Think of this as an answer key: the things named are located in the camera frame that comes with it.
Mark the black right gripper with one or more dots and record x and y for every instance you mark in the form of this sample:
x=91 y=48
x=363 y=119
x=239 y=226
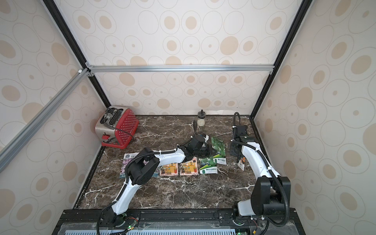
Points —
x=235 y=148

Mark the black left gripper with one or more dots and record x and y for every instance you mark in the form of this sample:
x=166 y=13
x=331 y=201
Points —
x=209 y=151

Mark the green vegetable seed packet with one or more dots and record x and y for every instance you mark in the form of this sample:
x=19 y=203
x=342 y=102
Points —
x=219 y=151

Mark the green gourd seed packet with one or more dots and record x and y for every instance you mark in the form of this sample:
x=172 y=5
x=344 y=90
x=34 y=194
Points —
x=208 y=166

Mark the pink sunflower shop seed packet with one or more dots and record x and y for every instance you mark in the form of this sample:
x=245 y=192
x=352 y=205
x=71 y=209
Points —
x=169 y=170

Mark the purple flower seed packet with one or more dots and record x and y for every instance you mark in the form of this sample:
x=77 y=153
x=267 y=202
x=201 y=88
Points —
x=156 y=174
x=128 y=157

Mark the orange marigold seed packet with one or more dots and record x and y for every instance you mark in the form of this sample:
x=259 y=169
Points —
x=241 y=163

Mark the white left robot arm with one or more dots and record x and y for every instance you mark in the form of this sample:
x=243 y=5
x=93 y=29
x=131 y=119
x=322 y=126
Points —
x=141 y=169

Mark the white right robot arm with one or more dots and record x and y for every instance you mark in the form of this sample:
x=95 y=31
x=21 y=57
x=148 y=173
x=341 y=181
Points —
x=270 y=198

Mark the small glass bottle black cap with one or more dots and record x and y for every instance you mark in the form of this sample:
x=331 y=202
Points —
x=201 y=118

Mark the red polka-dot toaster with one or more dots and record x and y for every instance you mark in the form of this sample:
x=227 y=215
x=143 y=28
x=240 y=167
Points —
x=116 y=127

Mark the horizontal aluminium frame bar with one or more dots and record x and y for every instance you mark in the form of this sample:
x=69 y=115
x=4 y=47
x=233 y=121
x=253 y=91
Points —
x=182 y=68

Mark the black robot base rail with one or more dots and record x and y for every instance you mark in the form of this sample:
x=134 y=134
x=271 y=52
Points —
x=171 y=222

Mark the left aluminium frame bar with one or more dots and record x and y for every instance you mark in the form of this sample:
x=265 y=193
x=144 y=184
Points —
x=24 y=136

